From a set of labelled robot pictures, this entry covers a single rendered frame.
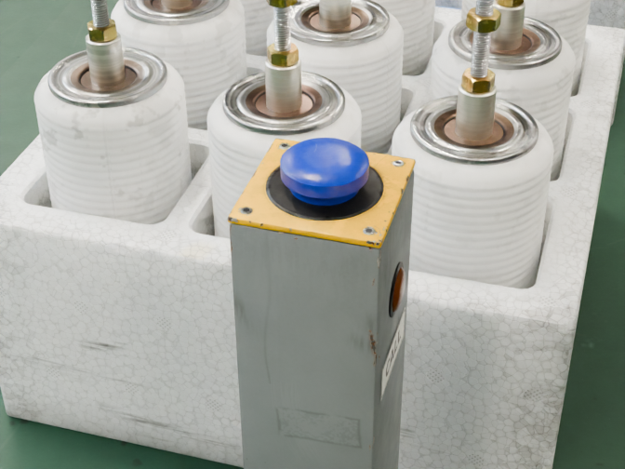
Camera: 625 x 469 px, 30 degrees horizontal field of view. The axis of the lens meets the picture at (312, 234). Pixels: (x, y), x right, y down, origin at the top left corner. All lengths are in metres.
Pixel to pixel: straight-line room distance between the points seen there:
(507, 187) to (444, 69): 0.14
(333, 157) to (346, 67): 0.27
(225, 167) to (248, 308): 0.19
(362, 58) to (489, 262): 0.18
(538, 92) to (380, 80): 0.11
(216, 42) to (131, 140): 0.13
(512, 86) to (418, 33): 0.17
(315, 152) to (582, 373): 0.44
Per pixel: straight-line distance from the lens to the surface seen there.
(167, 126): 0.75
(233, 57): 0.85
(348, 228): 0.51
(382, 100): 0.81
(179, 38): 0.82
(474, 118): 0.68
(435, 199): 0.68
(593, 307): 0.98
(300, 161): 0.52
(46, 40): 1.39
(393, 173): 0.54
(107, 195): 0.76
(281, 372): 0.56
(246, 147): 0.69
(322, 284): 0.52
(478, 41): 0.67
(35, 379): 0.85
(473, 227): 0.68
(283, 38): 0.70
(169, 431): 0.83
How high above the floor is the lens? 0.61
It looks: 36 degrees down
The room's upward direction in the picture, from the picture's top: straight up
